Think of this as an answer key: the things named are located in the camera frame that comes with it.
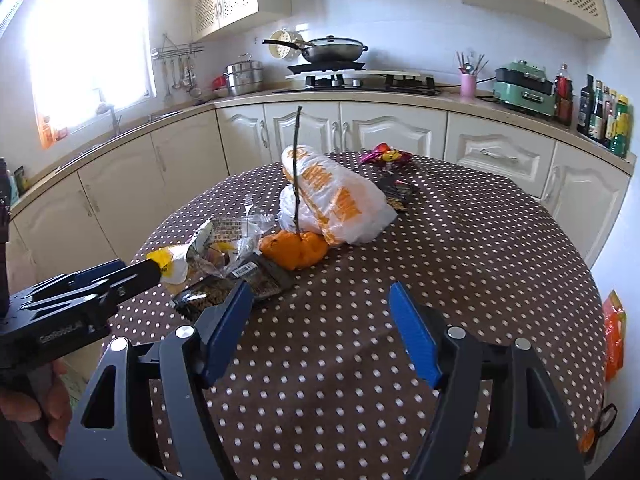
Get black wok with lid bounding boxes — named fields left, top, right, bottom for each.
left=262, top=36, right=369, bottom=63

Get black snack bag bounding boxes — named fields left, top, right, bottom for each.
left=172, top=254, right=293, bottom=322

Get steel steamer pot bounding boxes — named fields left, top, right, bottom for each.
left=224, top=53, right=264, bottom=96

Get round wall strainer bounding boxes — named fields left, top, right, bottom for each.
left=268, top=29, right=303, bottom=61

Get kitchen window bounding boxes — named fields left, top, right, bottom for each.
left=25, top=0, right=154, bottom=146

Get green yellow oil bottle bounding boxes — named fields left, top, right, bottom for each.
left=610, top=94, right=630, bottom=158

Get dark sauce bottle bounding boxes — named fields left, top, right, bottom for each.
left=576, top=74, right=594, bottom=136

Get colourful candy wrapper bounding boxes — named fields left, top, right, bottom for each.
left=358, top=143, right=412, bottom=166

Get steel sink faucet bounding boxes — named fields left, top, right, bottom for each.
left=96, top=102, right=120, bottom=136

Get thin wooden stick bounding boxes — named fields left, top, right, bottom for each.
left=292, top=105, right=303, bottom=237

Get white orange plastic bag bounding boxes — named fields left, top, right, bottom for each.
left=278, top=144, right=397, bottom=246

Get red white snack wrapper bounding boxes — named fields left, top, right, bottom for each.
left=186, top=194, right=274, bottom=278

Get cream lower cabinets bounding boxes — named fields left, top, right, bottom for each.
left=8, top=94, right=634, bottom=287

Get green electric grill pot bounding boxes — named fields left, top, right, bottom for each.
left=494, top=60, right=555, bottom=117

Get black gas stove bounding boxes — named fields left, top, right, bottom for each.
left=278, top=62, right=440, bottom=96

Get red bowl on counter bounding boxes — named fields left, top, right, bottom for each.
left=212, top=74, right=228, bottom=91

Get orange mandarin peel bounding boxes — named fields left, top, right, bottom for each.
left=259, top=231, right=329, bottom=271

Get pink utensil holder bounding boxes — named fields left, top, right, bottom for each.
left=460, top=73, right=477, bottom=98

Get person left hand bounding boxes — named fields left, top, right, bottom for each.
left=1, top=360, right=73, bottom=445

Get hanging utensil rack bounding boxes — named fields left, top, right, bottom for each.
left=151, top=32, right=205, bottom=106

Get yellow snack wrapper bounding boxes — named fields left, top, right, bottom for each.
left=145, top=219, right=213, bottom=285

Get brown polka dot tablecloth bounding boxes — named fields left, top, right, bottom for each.
left=102, top=149, right=608, bottom=480

